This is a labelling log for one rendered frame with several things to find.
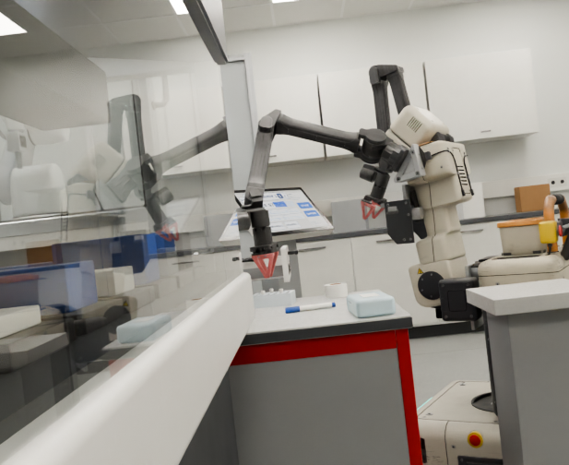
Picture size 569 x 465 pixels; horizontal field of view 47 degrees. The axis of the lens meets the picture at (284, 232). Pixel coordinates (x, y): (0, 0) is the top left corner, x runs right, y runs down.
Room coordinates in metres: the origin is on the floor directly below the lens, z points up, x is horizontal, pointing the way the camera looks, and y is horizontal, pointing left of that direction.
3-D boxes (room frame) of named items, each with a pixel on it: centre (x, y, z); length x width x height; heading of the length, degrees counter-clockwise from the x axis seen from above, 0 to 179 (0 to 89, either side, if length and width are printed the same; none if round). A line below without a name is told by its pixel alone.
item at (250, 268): (2.23, 0.21, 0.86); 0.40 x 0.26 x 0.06; 88
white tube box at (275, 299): (1.99, 0.05, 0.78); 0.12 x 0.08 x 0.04; 80
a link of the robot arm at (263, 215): (1.98, 0.07, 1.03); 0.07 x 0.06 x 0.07; 107
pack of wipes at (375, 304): (1.60, -0.19, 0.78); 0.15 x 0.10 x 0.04; 3
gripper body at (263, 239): (1.98, 0.07, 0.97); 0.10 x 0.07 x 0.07; 166
